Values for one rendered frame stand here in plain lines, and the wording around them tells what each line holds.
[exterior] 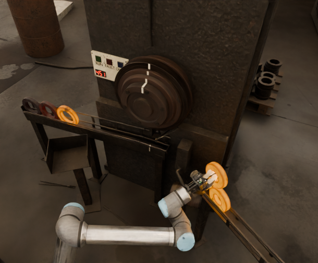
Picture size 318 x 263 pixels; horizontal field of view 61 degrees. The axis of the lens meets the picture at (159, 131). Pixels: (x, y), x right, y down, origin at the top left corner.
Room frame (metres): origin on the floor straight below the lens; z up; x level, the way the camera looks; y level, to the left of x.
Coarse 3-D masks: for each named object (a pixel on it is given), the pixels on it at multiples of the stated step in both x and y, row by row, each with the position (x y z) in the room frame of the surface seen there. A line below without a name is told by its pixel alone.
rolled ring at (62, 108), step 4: (60, 108) 1.55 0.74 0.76; (64, 108) 1.54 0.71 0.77; (68, 108) 1.55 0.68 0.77; (60, 112) 1.57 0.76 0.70; (68, 112) 1.52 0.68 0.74; (72, 112) 1.53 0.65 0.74; (60, 116) 1.57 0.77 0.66; (64, 116) 1.58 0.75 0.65; (72, 116) 1.51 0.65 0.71; (76, 116) 1.52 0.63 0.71; (64, 120) 1.56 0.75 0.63; (68, 120) 1.57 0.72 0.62; (76, 120) 1.51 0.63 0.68
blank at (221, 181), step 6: (216, 162) 0.94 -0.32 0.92; (210, 168) 0.94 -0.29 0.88; (216, 168) 0.90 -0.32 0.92; (222, 168) 0.90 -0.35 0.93; (216, 174) 0.89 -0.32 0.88; (222, 174) 0.87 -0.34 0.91; (216, 180) 0.90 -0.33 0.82; (222, 180) 0.85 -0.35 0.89; (216, 186) 0.87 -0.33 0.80; (222, 186) 0.84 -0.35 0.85
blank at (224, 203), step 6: (210, 192) 0.89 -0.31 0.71; (216, 192) 0.85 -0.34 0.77; (222, 192) 0.84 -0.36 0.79; (216, 198) 0.86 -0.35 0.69; (222, 198) 0.81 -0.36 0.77; (228, 198) 0.81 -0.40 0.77; (216, 204) 0.83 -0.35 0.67; (222, 204) 0.80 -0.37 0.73; (228, 204) 0.79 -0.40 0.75; (222, 210) 0.79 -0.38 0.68
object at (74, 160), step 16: (48, 144) 1.23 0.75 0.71; (64, 144) 1.29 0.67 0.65; (80, 144) 1.31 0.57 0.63; (48, 160) 1.12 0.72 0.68; (64, 160) 1.19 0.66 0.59; (80, 160) 1.18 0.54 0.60; (80, 176) 1.18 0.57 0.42; (80, 192) 1.17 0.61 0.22; (96, 192) 1.30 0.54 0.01; (96, 208) 1.15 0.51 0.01
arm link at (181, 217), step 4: (180, 212) 0.71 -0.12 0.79; (184, 212) 0.73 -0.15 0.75; (176, 216) 0.69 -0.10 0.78; (180, 216) 0.69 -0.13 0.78; (184, 216) 0.70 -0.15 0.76; (172, 220) 0.68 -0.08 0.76; (176, 220) 0.68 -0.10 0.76; (180, 220) 0.67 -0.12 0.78; (184, 220) 0.67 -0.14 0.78; (188, 220) 0.70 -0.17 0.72; (172, 224) 0.67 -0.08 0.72
